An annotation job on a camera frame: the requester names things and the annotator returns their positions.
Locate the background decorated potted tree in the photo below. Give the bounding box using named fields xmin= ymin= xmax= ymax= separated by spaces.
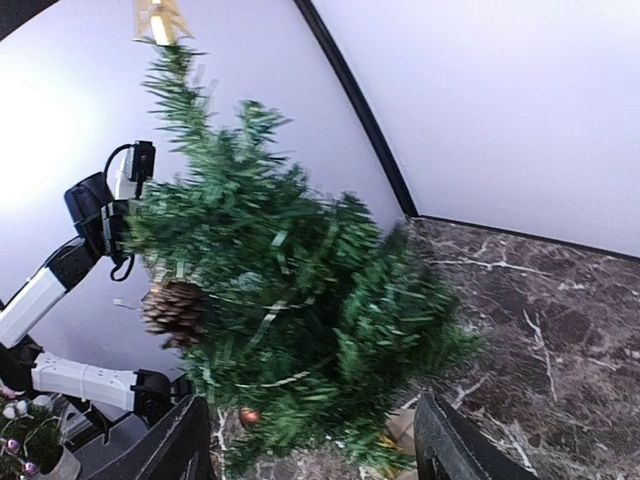
xmin=1 ymin=386 xmax=81 ymax=479

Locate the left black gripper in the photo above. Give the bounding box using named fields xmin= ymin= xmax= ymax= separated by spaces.
xmin=64 ymin=172 xmax=130 ymax=258

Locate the gold gift box ornament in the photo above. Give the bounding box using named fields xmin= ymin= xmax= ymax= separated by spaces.
xmin=376 ymin=435 xmax=401 ymax=452

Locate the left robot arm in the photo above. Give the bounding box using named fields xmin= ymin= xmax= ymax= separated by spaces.
xmin=1 ymin=172 xmax=172 ymax=425

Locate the small green christmas tree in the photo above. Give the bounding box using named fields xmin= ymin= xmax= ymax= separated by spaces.
xmin=128 ymin=44 xmax=483 ymax=479

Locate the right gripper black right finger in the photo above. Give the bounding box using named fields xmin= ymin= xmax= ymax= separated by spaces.
xmin=413 ymin=392 xmax=537 ymax=480

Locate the brown ball ornament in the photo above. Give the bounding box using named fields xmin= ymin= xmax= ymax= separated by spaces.
xmin=239 ymin=407 xmax=261 ymax=429

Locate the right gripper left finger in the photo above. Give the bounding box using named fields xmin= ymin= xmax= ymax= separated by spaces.
xmin=89 ymin=395 xmax=213 ymax=480

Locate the right black frame post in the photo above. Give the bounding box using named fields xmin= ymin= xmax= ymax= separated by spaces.
xmin=293 ymin=0 xmax=419 ymax=217

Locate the round wooden tree base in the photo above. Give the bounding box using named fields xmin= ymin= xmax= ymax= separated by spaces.
xmin=386 ymin=407 xmax=415 ymax=445

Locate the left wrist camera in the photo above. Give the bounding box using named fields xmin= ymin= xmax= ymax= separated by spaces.
xmin=104 ymin=140 xmax=156 ymax=200

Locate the brown pine cone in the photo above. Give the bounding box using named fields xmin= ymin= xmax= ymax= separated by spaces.
xmin=141 ymin=280 xmax=210 ymax=350

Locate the gold star tree topper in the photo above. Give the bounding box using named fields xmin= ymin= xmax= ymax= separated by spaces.
xmin=133 ymin=0 xmax=194 ymax=46

